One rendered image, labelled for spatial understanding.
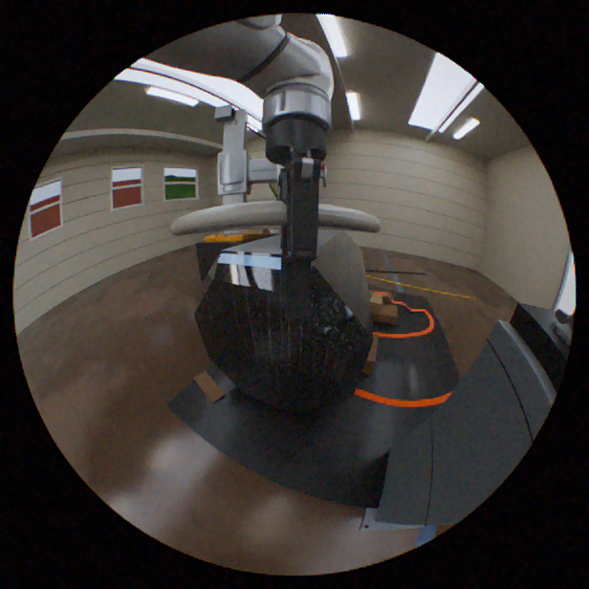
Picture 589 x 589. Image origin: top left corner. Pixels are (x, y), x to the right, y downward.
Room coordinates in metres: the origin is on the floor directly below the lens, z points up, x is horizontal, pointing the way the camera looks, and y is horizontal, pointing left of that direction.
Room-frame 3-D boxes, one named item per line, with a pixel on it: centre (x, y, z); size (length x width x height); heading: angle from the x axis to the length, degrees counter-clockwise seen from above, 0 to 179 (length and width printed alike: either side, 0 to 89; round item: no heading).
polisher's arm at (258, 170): (1.70, 0.35, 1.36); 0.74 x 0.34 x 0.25; 96
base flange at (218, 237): (1.68, 0.55, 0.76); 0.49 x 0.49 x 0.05; 65
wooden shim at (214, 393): (0.59, 0.53, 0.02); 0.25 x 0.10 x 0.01; 51
